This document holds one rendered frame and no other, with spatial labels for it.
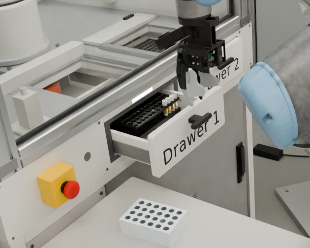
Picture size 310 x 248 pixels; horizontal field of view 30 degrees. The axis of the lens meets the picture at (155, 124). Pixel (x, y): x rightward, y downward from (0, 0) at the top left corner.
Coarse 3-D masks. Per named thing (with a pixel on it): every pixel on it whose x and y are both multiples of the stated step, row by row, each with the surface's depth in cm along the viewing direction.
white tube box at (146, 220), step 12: (144, 204) 128; (156, 204) 127; (132, 216) 125; (144, 216) 124; (156, 216) 124; (168, 216) 124; (180, 216) 123; (132, 228) 123; (144, 228) 121; (156, 228) 120; (168, 228) 120; (180, 228) 122; (156, 240) 121; (168, 240) 119
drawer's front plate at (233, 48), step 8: (232, 40) 173; (240, 40) 174; (232, 48) 172; (240, 48) 175; (232, 56) 173; (240, 56) 176; (232, 64) 174; (240, 64) 177; (216, 72) 167; (224, 72) 171; (232, 72) 175; (240, 72) 178; (224, 80) 172
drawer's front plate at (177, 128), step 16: (208, 96) 142; (192, 112) 138; (160, 128) 130; (176, 128) 134; (208, 128) 145; (160, 144) 130; (176, 144) 135; (192, 144) 141; (160, 160) 132; (176, 160) 137; (160, 176) 133
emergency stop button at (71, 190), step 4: (68, 184) 121; (72, 184) 121; (76, 184) 122; (64, 188) 121; (68, 188) 120; (72, 188) 121; (76, 188) 122; (64, 192) 121; (68, 192) 120; (72, 192) 121; (76, 192) 122; (68, 196) 121; (72, 196) 121
